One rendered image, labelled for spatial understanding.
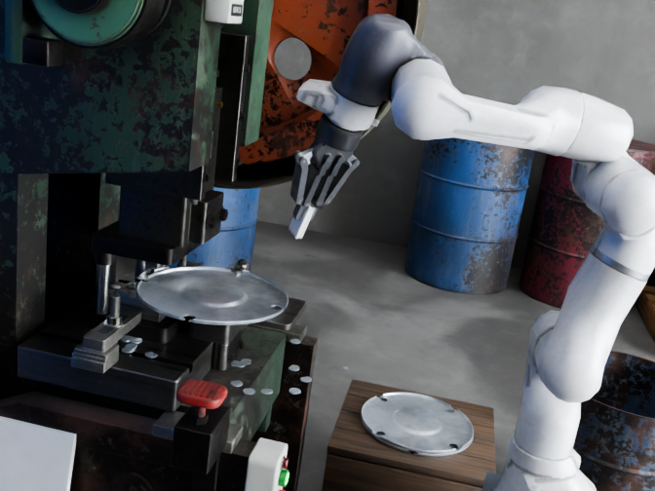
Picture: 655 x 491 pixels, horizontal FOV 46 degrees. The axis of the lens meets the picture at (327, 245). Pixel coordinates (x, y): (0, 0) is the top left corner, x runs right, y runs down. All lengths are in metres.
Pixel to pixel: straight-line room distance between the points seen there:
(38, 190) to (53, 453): 0.46
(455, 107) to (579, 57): 3.52
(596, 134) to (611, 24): 3.38
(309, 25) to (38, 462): 1.03
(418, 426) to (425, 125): 1.03
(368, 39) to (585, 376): 0.67
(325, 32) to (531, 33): 2.99
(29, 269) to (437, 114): 0.78
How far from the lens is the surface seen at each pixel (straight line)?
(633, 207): 1.33
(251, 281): 1.61
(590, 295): 1.44
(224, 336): 1.49
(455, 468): 1.92
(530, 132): 1.25
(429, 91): 1.16
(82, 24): 1.18
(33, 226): 1.48
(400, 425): 2.01
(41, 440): 1.46
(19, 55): 1.25
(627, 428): 2.13
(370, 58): 1.22
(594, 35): 4.68
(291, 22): 1.77
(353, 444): 1.93
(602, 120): 1.33
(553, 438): 1.54
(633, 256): 1.43
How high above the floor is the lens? 1.33
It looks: 17 degrees down
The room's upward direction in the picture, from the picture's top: 8 degrees clockwise
